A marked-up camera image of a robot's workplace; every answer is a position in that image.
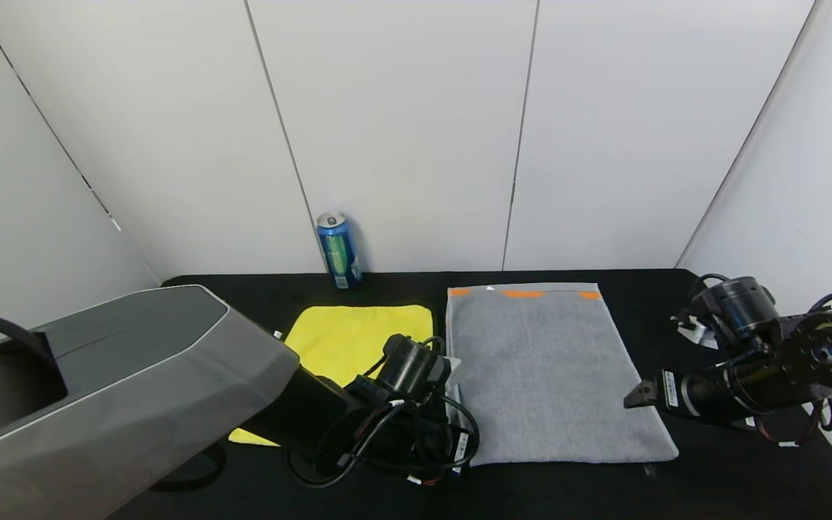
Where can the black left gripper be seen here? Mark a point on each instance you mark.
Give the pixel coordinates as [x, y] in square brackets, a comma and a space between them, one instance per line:
[461, 442]

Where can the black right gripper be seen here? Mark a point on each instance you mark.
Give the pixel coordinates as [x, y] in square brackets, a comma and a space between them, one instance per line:
[667, 393]

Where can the blue drink can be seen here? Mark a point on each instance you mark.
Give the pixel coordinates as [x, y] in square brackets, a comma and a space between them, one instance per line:
[339, 253]

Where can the grey and black left robot arm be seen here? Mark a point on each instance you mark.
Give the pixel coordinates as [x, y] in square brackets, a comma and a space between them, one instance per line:
[98, 390]

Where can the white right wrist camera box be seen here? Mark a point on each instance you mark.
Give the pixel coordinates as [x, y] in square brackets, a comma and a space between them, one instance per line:
[690, 334]

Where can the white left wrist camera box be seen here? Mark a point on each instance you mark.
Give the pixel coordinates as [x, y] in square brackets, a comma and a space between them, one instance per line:
[453, 370]

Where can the black fabric table cover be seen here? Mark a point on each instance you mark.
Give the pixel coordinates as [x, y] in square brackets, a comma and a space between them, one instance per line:
[568, 498]

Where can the grey terry towel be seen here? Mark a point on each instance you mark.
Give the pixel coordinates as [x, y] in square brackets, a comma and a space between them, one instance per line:
[546, 375]

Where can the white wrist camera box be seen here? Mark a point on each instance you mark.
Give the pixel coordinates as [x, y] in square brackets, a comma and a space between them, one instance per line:
[690, 334]
[453, 370]

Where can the yellow microfiber towel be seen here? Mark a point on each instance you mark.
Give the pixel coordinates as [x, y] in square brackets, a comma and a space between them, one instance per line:
[344, 339]

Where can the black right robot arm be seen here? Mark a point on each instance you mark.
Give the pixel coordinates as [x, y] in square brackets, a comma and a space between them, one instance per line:
[828, 350]

